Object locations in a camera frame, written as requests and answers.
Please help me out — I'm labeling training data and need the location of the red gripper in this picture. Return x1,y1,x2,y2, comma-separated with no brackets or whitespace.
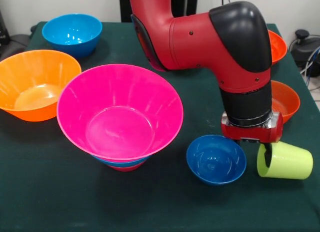
220,111,284,168

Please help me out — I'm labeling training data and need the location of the small dark blue bowl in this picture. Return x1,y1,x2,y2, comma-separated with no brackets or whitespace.
186,134,247,187

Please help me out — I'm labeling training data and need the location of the lime green plastic cup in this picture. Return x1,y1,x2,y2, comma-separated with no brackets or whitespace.
256,141,314,180

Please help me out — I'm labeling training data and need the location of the small crimson red bowl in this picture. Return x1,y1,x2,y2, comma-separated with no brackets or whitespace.
107,160,148,172

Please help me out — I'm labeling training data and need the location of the light blue plastic bowl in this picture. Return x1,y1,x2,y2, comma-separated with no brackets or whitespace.
41,14,103,59
91,153,151,168

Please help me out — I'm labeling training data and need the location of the large pink plastic bowl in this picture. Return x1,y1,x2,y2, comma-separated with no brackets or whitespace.
56,63,185,160

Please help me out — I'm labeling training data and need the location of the small red-orange plastic bowl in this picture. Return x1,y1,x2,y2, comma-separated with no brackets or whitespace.
270,80,301,124

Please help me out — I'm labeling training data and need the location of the wide red-orange plastic bowl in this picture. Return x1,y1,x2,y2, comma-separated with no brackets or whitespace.
267,30,288,66

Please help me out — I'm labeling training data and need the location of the black round floor stand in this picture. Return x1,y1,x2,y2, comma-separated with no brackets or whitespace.
289,29,320,77

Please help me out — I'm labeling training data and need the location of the dark green tablecloth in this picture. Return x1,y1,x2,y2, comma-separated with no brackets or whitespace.
0,21,320,232

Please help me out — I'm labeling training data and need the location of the large orange plastic bowl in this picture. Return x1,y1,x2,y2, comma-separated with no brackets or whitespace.
0,49,83,122

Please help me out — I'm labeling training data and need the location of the dark grey floor equipment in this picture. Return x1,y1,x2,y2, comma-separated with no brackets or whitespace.
0,10,32,61

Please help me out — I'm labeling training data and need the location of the tangle of floor cables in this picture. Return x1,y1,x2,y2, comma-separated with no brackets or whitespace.
299,45,320,92

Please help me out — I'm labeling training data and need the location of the black pedestal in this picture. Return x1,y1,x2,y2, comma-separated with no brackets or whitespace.
118,0,199,24

